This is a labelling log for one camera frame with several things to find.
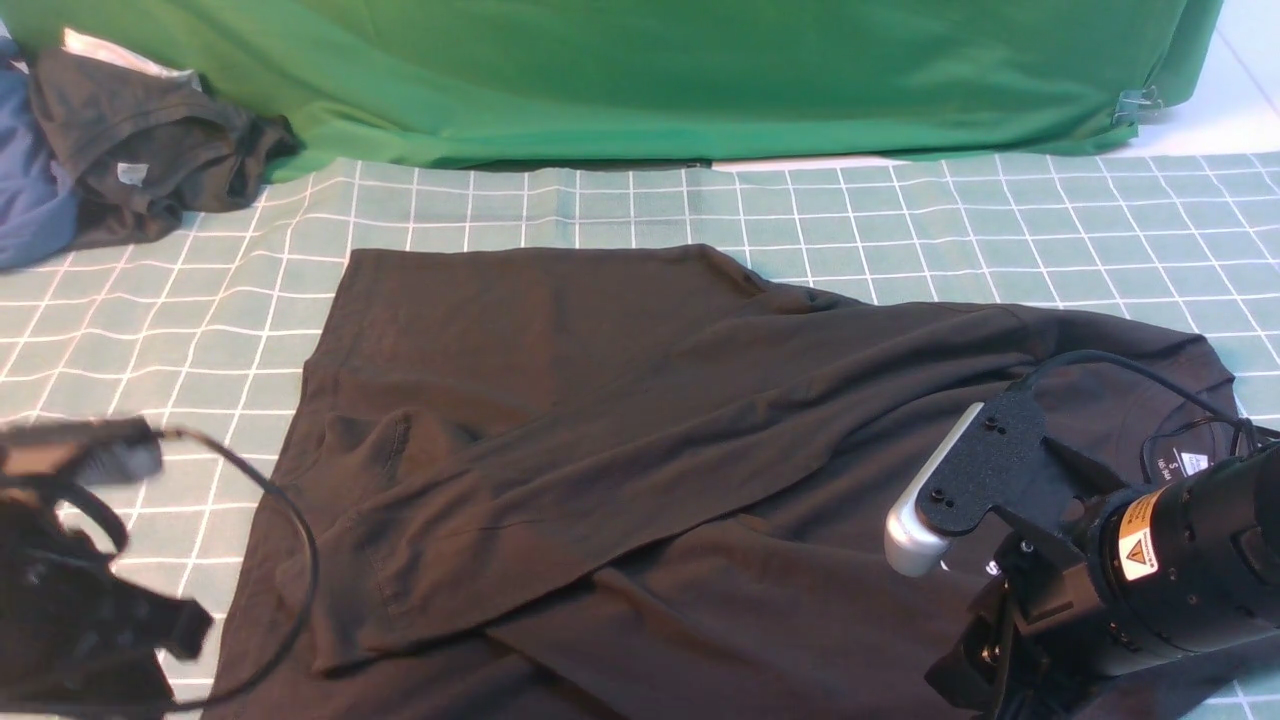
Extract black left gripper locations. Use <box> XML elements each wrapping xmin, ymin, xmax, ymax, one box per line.
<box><xmin>1</xmin><ymin>489</ymin><xmax>212</xmax><ymax>716</ymax></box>

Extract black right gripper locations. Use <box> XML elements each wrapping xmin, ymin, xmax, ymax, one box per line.
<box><xmin>925</xmin><ymin>536</ymin><xmax>1132</xmax><ymax>719</ymax></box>

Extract gray long sleeve shirt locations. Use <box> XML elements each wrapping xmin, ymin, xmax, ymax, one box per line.
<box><xmin>206</xmin><ymin>245</ymin><xmax>1236</xmax><ymax>719</ymax></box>

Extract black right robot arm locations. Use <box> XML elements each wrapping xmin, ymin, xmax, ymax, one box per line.
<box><xmin>925</xmin><ymin>442</ymin><xmax>1277</xmax><ymax>719</ymax></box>

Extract dark gray crumpled shirt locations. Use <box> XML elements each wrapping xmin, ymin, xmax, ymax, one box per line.
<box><xmin>29</xmin><ymin>49</ymin><xmax>302</xmax><ymax>250</ymax></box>

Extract green grid tablecloth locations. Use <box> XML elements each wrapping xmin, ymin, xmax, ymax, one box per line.
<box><xmin>1</xmin><ymin>154</ymin><xmax>1277</xmax><ymax>700</ymax></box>

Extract blue crumpled garment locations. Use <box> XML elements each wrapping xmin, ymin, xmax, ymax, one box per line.
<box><xmin>1</xmin><ymin>36</ymin><xmax>78</xmax><ymax>272</ymax></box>

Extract metal binder clip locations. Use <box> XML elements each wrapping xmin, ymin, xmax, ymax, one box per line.
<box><xmin>1111</xmin><ymin>85</ymin><xmax>1166</xmax><ymax>127</ymax></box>

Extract white cloth behind pile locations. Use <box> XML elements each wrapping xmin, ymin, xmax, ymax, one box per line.
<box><xmin>61</xmin><ymin>27</ymin><xmax>204</xmax><ymax>91</ymax></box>

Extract green backdrop cloth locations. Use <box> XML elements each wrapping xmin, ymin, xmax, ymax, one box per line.
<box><xmin>3</xmin><ymin>1</ymin><xmax>1222</xmax><ymax>181</ymax></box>

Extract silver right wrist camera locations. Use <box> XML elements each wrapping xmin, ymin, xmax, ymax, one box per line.
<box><xmin>884</xmin><ymin>400</ymin><xmax>987</xmax><ymax>579</ymax></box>

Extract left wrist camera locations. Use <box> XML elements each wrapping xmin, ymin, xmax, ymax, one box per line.
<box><xmin>1</xmin><ymin>416</ymin><xmax>163</xmax><ymax>486</ymax></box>

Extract black right camera cable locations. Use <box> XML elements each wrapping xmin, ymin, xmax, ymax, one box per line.
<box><xmin>1010</xmin><ymin>348</ymin><xmax>1263</xmax><ymax>480</ymax></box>

